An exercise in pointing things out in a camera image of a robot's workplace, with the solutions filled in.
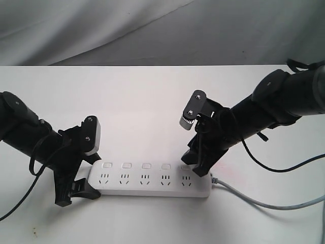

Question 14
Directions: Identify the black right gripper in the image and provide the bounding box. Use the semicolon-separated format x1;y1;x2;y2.
181;109;240;177

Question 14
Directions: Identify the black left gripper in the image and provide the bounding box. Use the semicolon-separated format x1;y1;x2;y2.
53;128;101;206

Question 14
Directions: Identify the white five-outlet power strip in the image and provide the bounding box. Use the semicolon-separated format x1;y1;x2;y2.
88;160;212;198

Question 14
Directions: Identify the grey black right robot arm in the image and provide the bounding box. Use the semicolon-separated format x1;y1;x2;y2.
180;59;324;177

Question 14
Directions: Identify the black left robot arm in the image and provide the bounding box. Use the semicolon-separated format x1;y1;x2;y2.
1;91;101;207

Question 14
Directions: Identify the grey backdrop cloth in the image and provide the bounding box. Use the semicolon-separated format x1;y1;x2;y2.
1;1;324;66

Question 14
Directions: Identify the grey power cable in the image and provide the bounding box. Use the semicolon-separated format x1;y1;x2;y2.
209;174;325;211

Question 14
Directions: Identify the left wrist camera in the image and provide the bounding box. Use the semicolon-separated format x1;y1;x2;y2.
80;115;101;156

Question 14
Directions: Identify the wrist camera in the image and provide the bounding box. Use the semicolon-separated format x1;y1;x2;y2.
179;90;222;131
80;115;101;156

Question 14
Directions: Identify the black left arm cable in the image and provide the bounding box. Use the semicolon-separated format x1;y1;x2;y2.
0;132;71;221

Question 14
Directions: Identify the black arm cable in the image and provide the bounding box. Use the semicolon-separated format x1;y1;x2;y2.
241;137;325;172
0;132;71;221

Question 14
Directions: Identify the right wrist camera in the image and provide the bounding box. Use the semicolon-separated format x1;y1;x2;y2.
179;90;222;131

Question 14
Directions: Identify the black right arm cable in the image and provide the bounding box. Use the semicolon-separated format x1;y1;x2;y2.
241;137;325;172

